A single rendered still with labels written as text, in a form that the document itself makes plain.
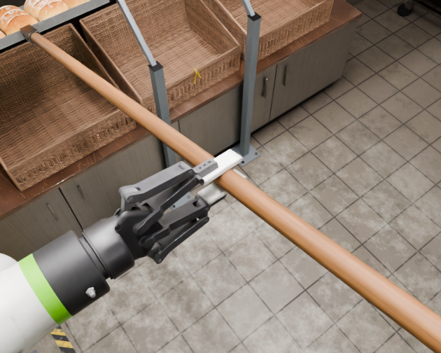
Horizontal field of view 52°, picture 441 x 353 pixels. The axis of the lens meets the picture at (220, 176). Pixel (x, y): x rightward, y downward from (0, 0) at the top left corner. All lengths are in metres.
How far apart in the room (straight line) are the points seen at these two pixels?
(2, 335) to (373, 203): 2.24
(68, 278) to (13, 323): 0.07
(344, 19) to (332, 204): 1.00
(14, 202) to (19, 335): 1.43
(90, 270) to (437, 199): 2.36
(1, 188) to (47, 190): 0.19
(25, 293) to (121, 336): 1.70
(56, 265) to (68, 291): 0.03
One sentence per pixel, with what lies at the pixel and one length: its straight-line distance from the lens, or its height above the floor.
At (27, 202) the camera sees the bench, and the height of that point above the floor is 0.57.
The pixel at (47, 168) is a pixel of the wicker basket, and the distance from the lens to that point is 1.95.
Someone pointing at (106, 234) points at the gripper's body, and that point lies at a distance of 0.57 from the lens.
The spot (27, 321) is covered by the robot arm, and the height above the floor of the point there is 1.63.
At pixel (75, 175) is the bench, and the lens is 1.97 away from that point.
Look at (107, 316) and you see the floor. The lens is 2.28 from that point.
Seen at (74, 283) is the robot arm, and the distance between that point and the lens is 0.56.
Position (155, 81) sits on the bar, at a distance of 1.77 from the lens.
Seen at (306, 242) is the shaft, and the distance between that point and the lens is 0.52.
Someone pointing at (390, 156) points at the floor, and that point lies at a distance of 2.81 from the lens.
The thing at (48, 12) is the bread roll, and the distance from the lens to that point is 1.55.
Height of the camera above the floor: 2.13
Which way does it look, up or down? 57 degrees down
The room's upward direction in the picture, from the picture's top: straight up
